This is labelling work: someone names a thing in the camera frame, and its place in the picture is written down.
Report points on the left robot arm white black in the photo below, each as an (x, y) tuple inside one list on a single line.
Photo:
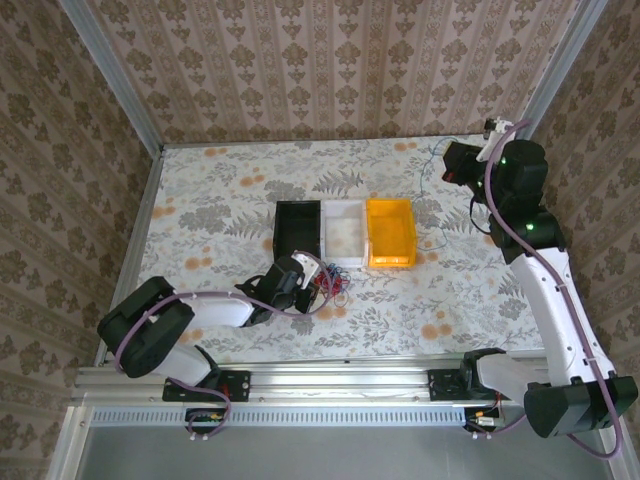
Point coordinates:
[(215, 309)]

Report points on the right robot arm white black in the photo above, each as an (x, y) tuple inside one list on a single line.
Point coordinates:
[(560, 320)]

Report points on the black plastic bin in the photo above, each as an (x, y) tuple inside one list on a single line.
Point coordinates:
[(297, 230)]

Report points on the white plastic bin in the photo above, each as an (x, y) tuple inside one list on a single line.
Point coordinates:
[(345, 235)]

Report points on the yellow plastic bin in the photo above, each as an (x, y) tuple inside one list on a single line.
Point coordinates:
[(390, 232)]

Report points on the floral tablecloth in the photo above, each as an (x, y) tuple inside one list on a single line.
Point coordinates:
[(225, 200)]

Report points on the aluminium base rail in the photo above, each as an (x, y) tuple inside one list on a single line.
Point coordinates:
[(325, 385)]

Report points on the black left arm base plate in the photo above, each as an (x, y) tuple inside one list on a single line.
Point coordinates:
[(235, 385)]

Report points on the aluminium frame post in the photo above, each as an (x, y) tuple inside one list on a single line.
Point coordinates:
[(565, 70), (115, 75)]

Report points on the aluminium table side rail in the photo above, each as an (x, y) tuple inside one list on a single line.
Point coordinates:
[(137, 250)]

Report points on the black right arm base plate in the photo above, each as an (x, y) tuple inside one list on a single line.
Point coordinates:
[(445, 385)]

